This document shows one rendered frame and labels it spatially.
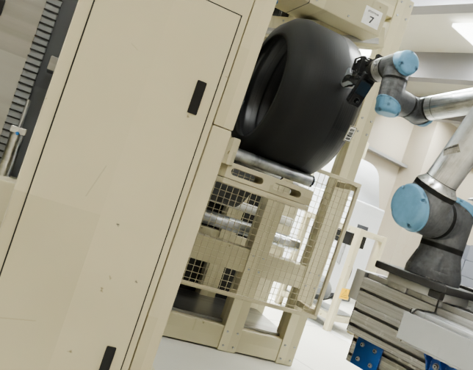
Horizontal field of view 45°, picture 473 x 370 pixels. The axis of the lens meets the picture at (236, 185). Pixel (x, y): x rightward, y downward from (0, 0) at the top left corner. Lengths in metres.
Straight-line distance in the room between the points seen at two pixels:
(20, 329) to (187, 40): 0.70
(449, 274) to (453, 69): 7.28
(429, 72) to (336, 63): 6.94
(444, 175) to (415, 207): 0.11
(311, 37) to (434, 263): 0.92
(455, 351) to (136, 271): 0.74
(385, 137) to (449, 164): 10.83
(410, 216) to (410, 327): 0.27
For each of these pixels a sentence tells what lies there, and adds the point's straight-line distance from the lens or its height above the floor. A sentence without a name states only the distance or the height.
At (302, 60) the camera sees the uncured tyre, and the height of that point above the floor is 1.28.
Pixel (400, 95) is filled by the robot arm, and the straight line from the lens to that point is 1.75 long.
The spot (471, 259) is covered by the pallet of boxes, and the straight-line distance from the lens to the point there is 9.61.
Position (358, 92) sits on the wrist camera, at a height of 1.21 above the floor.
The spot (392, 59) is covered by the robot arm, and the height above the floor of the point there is 1.29.
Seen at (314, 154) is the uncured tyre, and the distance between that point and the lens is 2.08.
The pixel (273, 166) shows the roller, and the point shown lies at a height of 0.90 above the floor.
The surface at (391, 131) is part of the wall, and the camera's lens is 12.45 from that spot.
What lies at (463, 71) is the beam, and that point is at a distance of 8.69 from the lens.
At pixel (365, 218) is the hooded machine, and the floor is 0.93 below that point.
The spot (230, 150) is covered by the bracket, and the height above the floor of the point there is 0.90.
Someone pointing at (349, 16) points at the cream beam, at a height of 1.66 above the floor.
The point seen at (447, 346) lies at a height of 0.59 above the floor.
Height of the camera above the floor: 0.78
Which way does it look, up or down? level
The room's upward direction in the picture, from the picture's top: 19 degrees clockwise
